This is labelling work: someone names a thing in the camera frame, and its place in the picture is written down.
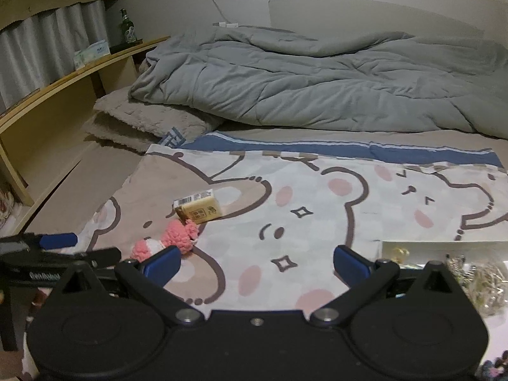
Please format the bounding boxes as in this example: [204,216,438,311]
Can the bear printed blanket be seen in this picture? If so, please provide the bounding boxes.
[23,130,508,381]

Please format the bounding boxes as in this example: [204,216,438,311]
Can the dark patterned item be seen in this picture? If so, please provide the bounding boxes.
[475,351,508,381]

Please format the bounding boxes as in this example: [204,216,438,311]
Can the wooden bedside shelf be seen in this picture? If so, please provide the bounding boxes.
[0,36,172,208]

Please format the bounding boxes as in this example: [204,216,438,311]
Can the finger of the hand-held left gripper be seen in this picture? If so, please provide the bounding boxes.
[37,247,122,271]
[0,232,78,254]

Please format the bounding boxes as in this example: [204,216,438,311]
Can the white headboard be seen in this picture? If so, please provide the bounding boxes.
[268,0,485,41]

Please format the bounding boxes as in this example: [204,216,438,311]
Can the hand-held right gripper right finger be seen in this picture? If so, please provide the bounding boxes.
[311,245,457,327]

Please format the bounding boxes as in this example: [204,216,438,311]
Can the grey curtain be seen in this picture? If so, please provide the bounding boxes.
[0,0,110,109]

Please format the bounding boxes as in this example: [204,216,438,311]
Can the small yellow box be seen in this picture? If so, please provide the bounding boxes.
[173,188,222,223]

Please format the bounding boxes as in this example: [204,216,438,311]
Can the white cardboard box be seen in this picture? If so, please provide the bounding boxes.
[380,240,508,318]

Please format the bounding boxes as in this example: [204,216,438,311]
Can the tissue box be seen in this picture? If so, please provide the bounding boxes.
[73,39,111,68]

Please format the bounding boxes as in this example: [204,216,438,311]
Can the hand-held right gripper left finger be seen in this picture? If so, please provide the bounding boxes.
[59,245,205,327]

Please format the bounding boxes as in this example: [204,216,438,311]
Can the floral fabric pouch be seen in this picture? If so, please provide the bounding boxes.
[391,247,414,265]

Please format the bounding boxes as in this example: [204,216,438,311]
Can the grey duvet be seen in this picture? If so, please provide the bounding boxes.
[129,25,508,140]

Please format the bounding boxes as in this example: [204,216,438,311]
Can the green glass bottle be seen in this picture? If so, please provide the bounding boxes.
[118,8,138,44]

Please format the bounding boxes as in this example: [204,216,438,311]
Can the pink knitted hair accessory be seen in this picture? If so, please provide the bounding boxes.
[131,220,199,261]

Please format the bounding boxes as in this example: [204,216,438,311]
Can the beige fleece pillow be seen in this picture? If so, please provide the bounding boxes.
[81,86,224,154]

